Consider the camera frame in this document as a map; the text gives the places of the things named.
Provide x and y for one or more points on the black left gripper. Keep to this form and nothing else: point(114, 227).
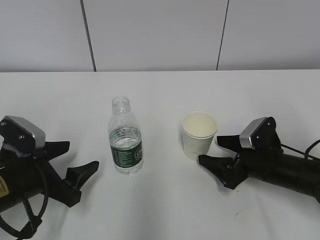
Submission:
point(64, 190)

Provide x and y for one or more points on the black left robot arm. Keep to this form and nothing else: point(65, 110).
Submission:
point(32, 174)

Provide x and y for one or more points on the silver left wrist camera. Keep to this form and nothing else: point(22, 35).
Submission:
point(22, 134)

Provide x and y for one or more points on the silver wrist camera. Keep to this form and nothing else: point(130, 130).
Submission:
point(22, 134)
point(260, 134)

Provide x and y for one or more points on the clear green-label water bottle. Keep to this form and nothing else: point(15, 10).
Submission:
point(125, 137)

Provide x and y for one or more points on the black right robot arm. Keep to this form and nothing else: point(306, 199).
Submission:
point(269, 165)

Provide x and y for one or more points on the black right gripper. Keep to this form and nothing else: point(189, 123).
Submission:
point(230, 171)

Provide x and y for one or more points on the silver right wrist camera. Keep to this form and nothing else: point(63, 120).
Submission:
point(260, 134)

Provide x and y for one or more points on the white paper cup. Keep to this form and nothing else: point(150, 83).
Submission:
point(198, 130)

